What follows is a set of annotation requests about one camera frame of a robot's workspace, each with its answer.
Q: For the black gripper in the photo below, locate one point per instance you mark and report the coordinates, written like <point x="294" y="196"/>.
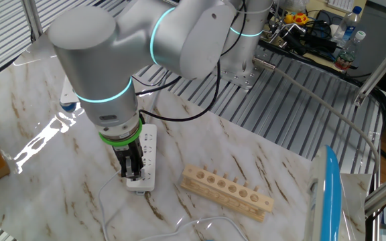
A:
<point x="129" y="152"/>

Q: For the white power strip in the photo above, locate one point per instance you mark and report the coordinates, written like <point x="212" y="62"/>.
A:
<point x="149" y="150"/>

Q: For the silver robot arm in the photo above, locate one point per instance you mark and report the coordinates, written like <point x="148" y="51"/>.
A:
<point x="96" y="67"/>

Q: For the blue white desk lamp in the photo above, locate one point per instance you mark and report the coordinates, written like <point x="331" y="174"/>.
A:
<point x="330" y="201"/>

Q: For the wooden test tube rack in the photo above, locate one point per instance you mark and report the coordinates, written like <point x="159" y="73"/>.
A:
<point x="226" y="189"/>

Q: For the yellow red toy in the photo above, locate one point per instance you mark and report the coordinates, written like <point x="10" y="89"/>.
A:
<point x="297" y="19"/>

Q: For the green labelled water bottle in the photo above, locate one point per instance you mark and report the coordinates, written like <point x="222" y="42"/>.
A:
<point x="347" y="53"/>

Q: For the blue capped water bottle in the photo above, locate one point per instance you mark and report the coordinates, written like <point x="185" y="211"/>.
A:
<point x="347" y="26"/>

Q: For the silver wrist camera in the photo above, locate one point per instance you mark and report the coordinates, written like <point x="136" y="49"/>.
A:
<point x="68" y="97"/>

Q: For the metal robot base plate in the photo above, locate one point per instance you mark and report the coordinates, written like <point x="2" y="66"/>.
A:
<point x="243" y="80"/>

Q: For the aluminium frame post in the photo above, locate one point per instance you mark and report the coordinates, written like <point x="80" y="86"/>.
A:
<point x="31" y="20"/>

